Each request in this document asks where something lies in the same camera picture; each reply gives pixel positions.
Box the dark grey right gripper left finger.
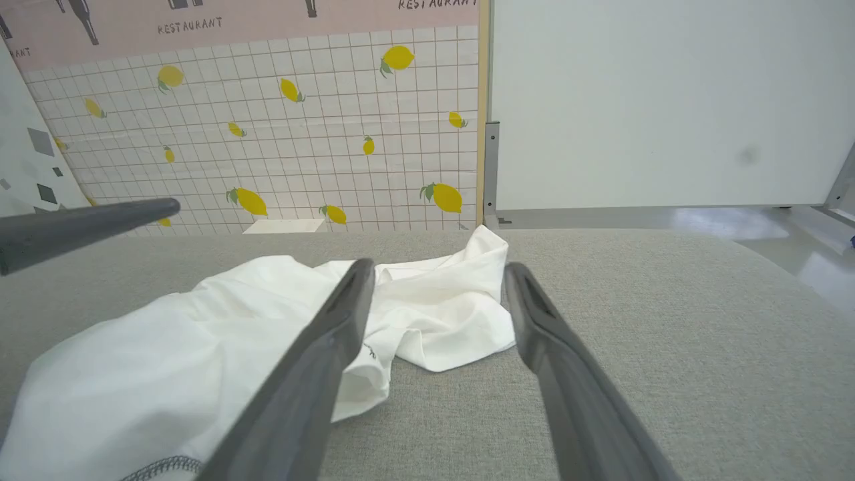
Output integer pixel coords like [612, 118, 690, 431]
[197, 259, 376, 481]

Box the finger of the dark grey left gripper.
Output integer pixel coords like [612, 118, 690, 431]
[0, 197, 182, 277]

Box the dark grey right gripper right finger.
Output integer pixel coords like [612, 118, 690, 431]
[504, 262, 679, 481]

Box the white garment with grey stitching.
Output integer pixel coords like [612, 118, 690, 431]
[0, 225, 516, 481]

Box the white panel with grey squares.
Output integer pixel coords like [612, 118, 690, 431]
[0, 39, 92, 218]

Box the white flat box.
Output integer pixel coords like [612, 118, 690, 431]
[242, 218, 326, 235]

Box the lemon print tiled backdrop panel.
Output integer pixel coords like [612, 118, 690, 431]
[0, 0, 490, 235]

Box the white partition board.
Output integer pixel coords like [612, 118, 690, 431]
[490, 0, 855, 212]

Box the grey metal frame post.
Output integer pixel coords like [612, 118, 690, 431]
[484, 121, 502, 229]

